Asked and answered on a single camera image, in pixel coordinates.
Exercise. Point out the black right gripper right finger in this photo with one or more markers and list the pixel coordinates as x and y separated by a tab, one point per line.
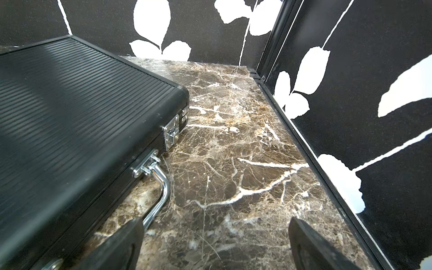
311	251

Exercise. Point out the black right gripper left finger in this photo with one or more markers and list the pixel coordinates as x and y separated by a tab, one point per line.
119	252

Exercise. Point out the black ribbed carrying case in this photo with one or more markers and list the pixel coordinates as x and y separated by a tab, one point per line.
77	122

